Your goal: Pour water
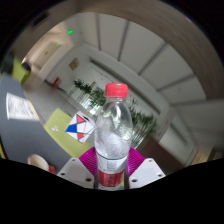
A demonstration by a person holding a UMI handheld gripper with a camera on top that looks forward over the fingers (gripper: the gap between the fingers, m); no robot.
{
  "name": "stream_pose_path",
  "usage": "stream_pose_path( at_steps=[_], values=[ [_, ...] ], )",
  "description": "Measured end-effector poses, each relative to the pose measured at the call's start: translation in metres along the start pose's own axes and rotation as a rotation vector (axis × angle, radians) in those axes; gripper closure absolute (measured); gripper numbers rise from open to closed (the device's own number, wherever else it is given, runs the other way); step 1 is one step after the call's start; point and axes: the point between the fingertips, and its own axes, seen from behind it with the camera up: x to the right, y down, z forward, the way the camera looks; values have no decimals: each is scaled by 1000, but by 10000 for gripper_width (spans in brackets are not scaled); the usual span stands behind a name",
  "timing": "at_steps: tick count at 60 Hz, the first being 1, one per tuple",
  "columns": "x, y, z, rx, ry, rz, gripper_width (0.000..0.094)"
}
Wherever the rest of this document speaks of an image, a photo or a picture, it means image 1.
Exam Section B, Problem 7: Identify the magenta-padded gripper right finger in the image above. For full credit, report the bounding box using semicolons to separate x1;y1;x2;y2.
126;147;167;190

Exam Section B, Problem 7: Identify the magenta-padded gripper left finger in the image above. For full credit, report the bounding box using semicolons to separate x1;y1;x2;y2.
56;147;99;189

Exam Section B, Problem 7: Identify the clear red-capped water bottle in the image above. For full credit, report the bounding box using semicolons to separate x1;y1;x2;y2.
93;82;135;191

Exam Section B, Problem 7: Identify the red and white mug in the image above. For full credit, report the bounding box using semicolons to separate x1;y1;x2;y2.
26;153;57;175

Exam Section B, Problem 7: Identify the white cube with coloured triangles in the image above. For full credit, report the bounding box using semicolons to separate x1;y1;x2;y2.
64;111;96;145

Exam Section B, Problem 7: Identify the lime green table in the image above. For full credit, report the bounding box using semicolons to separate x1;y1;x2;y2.
11;56;31;85
42;107;96;160

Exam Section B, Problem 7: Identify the row of potted green plants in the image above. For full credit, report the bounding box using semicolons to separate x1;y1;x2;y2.
67;78;158;145

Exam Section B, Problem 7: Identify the printed paper leaflet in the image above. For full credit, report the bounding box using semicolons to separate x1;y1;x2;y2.
5;92;41;121

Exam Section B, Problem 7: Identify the red fire extinguisher box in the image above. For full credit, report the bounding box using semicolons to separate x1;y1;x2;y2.
51;76;61;89

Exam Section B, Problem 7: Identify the framed wall picture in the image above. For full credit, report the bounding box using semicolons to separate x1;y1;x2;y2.
68;57;80;71

